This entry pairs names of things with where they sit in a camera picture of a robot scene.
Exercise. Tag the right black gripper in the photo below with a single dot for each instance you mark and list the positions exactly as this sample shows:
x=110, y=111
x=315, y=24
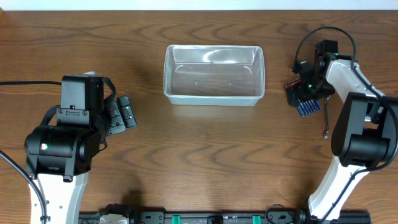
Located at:
x=301, y=94

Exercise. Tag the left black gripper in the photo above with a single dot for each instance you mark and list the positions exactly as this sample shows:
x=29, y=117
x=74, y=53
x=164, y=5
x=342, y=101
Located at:
x=119, y=114

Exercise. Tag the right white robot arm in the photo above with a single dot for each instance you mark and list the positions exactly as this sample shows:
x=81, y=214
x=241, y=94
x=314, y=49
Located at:
x=365, y=134

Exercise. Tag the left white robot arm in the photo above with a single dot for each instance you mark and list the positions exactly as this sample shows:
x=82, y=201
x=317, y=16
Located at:
x=60, y=150

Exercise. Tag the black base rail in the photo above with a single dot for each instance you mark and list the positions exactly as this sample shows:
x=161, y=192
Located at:
x=116, y=213

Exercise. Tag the precision screwdriver set case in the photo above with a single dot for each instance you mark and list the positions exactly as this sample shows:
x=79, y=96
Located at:
x=300, y=98

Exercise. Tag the silver combination wrench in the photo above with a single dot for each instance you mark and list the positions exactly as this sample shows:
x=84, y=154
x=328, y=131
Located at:
x=326, y=131

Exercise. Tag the clear plastic container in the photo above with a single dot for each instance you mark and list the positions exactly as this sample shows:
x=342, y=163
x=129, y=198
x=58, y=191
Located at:
x=214, y=75

